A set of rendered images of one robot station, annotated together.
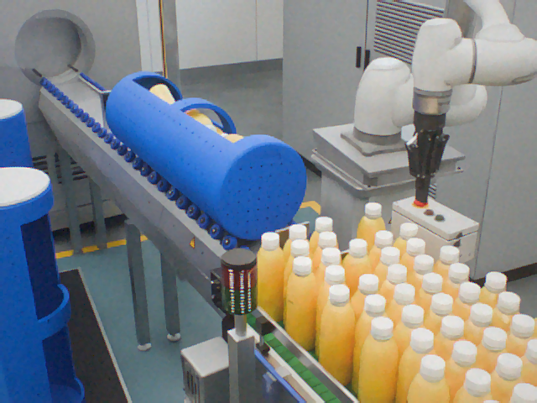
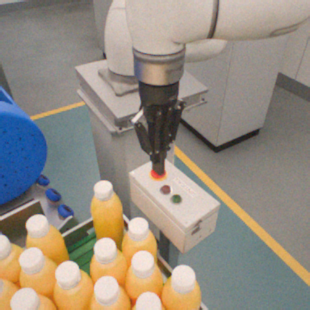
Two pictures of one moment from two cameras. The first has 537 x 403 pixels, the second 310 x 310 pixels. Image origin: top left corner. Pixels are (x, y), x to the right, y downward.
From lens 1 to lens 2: 1.08 m
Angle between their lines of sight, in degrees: 18
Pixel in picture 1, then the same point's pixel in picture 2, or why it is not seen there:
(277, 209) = (15, 174)
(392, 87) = not seen: hidden behind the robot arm
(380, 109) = (126, 51)
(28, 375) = not seen: outside the picture
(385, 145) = (136, 84)
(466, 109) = (208, 47)
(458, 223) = (197, 206)
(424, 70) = (140, 22)
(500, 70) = (255, 19)
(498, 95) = not seen: hidden behind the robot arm
